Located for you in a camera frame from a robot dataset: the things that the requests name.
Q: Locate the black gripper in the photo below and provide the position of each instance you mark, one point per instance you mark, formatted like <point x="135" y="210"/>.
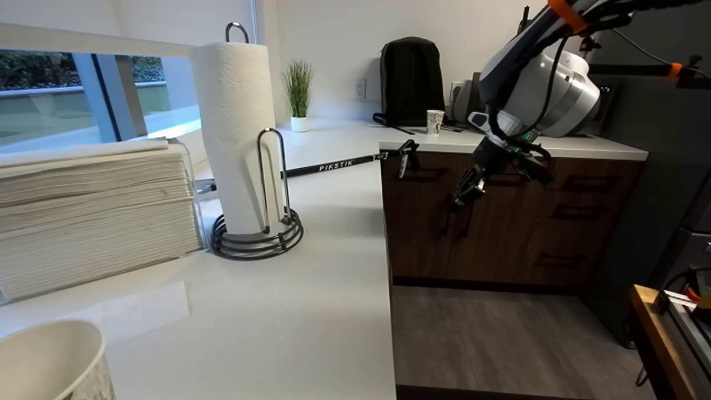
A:
<point x="501" y="155"/>

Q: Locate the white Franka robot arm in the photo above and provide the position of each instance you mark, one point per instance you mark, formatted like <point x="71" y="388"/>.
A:
<point x="563" y="90"/>

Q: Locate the dark wood kitchen cabinet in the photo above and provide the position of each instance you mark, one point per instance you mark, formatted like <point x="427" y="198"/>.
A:
<point x="504" y="245"/>

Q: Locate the small white paper cup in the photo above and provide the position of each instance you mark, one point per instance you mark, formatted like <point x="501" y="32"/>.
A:
<point x="437" y="120"/>

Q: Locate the grey small counter appliance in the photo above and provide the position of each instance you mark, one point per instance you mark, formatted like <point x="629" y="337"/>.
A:
<point x="463" y="103"/>

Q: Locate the black backpack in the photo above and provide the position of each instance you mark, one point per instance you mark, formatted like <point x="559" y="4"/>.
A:
<point x="413" y="81"/>

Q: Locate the black Pikstik reacher grabber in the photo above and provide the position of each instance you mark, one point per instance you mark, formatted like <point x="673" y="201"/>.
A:
<point x="335" y="164"/>

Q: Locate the dark grey tall panel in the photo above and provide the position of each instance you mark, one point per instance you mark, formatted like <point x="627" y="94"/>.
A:
<point x="653" y="185"/>

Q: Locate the small green potted plant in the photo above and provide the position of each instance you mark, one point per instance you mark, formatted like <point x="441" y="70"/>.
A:
<point x="298" y="90"/>

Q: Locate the black stand bar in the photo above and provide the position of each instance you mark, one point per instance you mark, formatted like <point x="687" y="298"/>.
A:
<point x="636" y="70"/>

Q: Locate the orange tape on stand bar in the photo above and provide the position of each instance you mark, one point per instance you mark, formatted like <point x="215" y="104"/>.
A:
<point x="675" y="70"/>

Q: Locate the white paper towel roll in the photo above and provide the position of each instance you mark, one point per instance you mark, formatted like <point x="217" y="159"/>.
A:
<point x="234" y="111"/>

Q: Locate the stack of paper napkins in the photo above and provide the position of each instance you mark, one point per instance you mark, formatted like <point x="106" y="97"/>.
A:
<point x="91" y="213"/>

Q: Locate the large white paper cup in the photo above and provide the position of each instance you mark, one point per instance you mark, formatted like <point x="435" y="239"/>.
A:
<point x="45" y="363"/>

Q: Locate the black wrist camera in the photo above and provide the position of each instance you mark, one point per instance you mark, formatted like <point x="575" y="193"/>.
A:
<point x="536" y="164"/>

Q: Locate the white wall outlet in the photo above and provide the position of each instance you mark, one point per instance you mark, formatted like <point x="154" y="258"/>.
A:
<point x="362" y="90"/>

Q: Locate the window with grey frame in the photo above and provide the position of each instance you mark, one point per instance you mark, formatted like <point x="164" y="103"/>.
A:
<point x="45" y="103"/>

